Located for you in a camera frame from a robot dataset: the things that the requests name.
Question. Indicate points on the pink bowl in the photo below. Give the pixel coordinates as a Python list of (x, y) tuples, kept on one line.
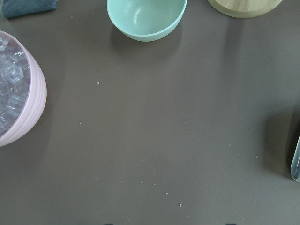
[(35, 102)]

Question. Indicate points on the clear ice cube pile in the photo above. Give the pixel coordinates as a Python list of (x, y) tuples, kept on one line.
[(14, 82)]

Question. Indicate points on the wooden cup stand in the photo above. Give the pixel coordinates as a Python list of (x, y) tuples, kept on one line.
[(244, 8)]

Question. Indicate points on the steel ice scoop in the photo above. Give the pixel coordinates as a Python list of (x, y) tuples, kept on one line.
[(295, 165)]

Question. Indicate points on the green bowl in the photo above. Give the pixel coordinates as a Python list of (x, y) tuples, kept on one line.
[(146, 20)]

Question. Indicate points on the grey folded cloth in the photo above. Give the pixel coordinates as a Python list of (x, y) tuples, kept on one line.
[(15, 8)]

